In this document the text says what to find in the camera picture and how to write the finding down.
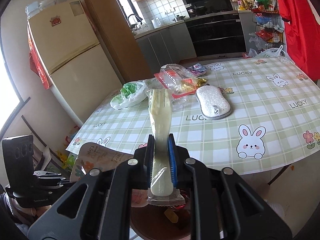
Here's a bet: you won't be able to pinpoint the white plastic fork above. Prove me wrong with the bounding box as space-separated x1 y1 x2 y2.
147 89 182 206

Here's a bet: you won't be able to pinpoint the dark red snack wrapper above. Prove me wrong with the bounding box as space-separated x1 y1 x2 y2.
164 190 191 224

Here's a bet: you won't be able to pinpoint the gold foil wrapper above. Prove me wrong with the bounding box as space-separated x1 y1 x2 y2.
183 77 207 93

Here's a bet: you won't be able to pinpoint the purple blue snack wrapper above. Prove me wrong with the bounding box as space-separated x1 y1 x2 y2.
187 63 207 76

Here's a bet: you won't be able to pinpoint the white printed lid film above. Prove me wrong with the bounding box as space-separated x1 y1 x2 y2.
70 142 133 182

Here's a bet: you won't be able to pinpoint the grey lower kitchen cabinets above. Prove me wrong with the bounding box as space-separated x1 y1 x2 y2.
136 10 255 73

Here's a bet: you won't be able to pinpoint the black kitchen faucet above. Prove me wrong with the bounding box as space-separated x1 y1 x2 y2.
127 14 143 30

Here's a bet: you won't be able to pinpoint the person's left hand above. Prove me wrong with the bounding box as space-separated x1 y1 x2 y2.
10 199 52 218

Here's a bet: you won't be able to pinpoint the crumpled clear plastic wrap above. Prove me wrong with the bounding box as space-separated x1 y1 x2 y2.
171 96 188 112

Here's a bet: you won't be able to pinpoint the white scrubbing sponge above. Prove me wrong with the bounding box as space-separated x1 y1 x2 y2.
196 85 232 120

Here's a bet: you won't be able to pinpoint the white bag with greens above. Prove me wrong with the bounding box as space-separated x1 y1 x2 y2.
110 81 147 110

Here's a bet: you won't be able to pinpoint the clear red plastic tray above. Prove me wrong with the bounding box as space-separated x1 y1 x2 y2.
154 63 198 99

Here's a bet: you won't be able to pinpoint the checkered bunny tablecloth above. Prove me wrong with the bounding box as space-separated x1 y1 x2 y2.
67 57 319 174

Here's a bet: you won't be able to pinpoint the cream two-door refrigerator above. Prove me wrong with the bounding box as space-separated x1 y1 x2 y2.
28 0 121 126

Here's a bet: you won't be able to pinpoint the red fridge banner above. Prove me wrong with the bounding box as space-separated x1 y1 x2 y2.
27 29 50 90

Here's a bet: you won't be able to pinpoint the white electric kettle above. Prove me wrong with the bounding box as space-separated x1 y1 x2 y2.
151 18 162 29

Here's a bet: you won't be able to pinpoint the black oven range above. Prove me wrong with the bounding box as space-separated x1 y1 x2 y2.
182 0 246 57

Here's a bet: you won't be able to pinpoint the steel cooking pot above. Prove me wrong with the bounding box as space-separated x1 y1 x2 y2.
173 15 185 22

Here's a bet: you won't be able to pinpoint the white green shopping bag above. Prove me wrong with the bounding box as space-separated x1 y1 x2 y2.
254 45 283 59

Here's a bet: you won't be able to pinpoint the black wok pan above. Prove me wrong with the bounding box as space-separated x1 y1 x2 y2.
187 6 207 17

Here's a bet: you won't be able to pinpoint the red hanging apron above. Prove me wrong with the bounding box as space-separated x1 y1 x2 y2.
278 0 319 81

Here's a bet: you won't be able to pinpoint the wire snack rack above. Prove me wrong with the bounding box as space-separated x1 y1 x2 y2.
249 0 285 51

